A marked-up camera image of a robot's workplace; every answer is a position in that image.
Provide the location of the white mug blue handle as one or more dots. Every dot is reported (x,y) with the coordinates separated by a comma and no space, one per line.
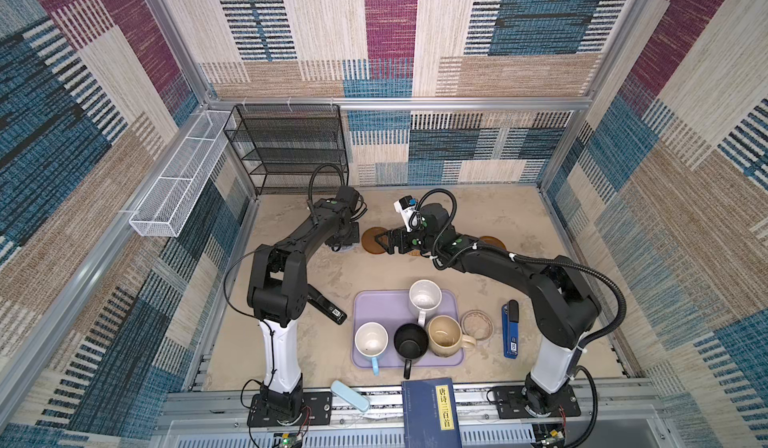
(371,340)

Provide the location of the white wire mesh basket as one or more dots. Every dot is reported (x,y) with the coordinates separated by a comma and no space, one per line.
(165,209)

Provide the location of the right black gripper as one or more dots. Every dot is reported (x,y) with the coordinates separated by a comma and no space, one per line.
(401,234)

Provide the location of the brown wooden round coaster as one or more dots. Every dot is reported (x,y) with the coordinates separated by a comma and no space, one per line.
(368,243)

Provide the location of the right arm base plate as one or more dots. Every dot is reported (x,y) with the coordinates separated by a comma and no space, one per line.
(519,402)

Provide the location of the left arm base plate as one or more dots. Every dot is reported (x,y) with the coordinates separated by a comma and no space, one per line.
(312,409)

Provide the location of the black remote control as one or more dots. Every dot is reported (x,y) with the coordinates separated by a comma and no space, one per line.
(325,306)

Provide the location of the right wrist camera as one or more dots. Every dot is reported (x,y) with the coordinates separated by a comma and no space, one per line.
(406,208)

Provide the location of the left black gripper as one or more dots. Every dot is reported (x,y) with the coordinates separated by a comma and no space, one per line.
(354,237)

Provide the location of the dark blue book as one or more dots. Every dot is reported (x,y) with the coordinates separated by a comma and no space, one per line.
(430,414)

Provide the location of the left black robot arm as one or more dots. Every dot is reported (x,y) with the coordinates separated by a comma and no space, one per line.
(279,290)

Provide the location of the white ceramic mug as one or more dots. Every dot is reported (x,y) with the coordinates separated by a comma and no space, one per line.
(425,298)

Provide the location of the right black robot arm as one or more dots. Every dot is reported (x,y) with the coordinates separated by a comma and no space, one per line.
(564,304)

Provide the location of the beige ceramic mug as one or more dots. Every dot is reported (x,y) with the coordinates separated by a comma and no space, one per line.
(446,337)

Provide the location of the black mug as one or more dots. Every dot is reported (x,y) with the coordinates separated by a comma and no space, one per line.
(411,343)

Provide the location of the dark brown round coaster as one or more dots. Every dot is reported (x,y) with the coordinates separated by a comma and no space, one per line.
(493,241)

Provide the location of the black wire shelf rack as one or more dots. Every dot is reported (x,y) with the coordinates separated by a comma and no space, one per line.
(285,147)

